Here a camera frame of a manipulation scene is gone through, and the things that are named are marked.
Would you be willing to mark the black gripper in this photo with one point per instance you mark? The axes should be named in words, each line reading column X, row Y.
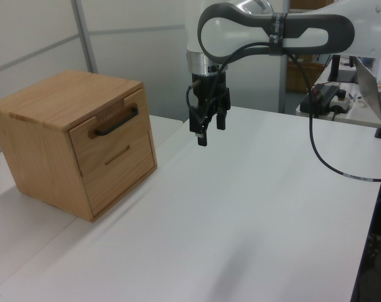
column 209, row 91

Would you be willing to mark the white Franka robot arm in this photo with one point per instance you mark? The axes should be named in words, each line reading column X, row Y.
column 234, row 31

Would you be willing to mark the wooden drawer cabinet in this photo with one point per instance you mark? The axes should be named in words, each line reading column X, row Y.
column 36, row 141

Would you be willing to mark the brown cardboard box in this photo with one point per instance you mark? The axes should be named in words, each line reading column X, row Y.
column 298, row 77

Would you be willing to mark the black power supply box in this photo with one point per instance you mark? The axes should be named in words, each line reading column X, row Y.
column 324, row 97

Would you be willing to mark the emergency stop button box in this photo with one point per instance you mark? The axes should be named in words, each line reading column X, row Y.
column 343, row 100

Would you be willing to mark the black monitor stand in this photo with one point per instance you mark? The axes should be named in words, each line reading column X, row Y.
column 335, row 69

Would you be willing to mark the white side desk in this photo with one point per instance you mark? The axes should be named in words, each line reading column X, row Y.
column 354, row 118

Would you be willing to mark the silver laptop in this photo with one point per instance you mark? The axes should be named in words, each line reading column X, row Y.
column 371, row 85

